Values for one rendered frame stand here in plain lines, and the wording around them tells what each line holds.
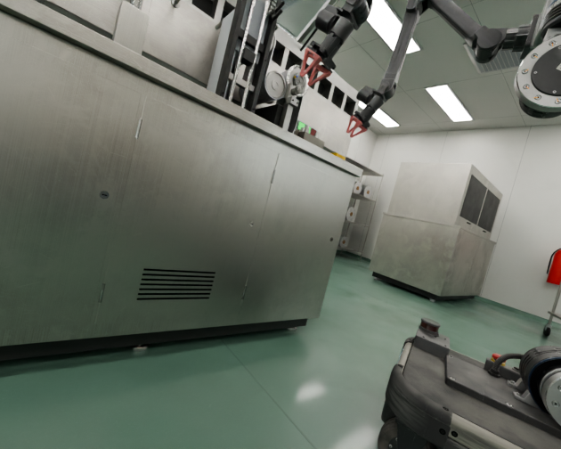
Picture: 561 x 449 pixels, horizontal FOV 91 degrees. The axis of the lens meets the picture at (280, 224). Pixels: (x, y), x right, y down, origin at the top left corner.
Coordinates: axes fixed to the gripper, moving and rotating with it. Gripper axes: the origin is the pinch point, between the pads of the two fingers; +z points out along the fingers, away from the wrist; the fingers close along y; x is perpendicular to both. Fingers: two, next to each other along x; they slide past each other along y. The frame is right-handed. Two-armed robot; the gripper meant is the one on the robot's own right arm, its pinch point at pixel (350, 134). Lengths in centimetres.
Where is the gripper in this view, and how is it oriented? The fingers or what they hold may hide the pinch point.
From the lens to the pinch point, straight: 145.9
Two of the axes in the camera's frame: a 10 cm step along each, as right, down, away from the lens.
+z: -6.2, 7.3, 3.0
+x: 5.9, 6.8, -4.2
